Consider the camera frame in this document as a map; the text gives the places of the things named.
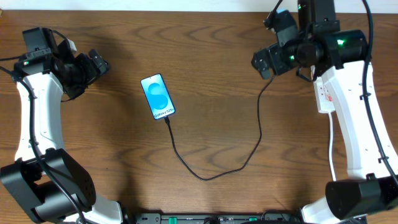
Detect black charging cable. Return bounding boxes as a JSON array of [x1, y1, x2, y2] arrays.
[[164, 74, 276, 182]]

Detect white power strip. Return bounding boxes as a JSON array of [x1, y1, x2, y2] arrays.
[[313, 77, 335, 114]]

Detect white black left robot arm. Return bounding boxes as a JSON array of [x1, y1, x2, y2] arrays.
[[1, 27, 129, 223]]

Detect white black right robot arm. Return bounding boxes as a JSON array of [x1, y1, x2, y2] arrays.
[[251, 1, 397, 223]]

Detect white power strip cord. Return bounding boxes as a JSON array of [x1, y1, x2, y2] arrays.
[[328, 112, 337, 182]]

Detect blue Galaxy smartphone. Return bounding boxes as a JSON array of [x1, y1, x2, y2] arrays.
[[141, 73, 175, 120]]

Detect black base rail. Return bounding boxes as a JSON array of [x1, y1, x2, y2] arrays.
[[134, 210, 314, 224]]

